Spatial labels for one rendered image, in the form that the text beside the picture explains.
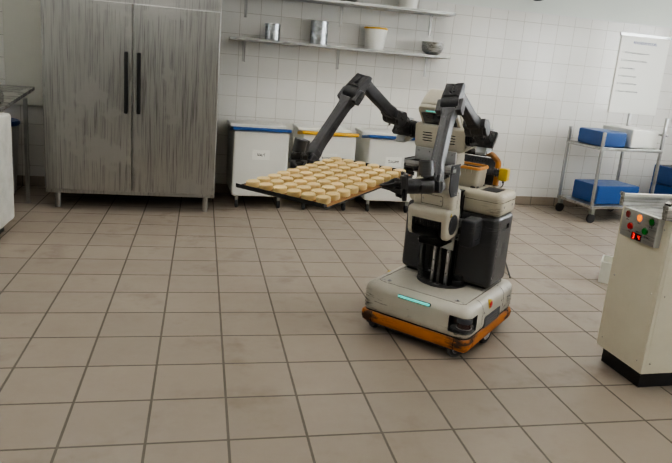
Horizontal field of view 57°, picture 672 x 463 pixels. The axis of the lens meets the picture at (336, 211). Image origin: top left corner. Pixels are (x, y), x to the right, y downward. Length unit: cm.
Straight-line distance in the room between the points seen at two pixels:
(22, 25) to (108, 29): 121
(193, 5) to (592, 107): 455
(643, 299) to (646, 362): 30
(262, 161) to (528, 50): 319
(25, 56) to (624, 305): 535
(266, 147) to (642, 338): 369
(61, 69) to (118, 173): 94
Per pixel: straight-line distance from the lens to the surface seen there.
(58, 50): 558
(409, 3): 646
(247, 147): 579
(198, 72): 547
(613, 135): 702
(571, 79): 754
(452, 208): 316
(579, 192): 728
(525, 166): 740
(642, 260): 331
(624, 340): 344
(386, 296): 334
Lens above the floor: 140
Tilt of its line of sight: 13 degrees down
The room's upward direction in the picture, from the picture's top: 5 degrees clockwise
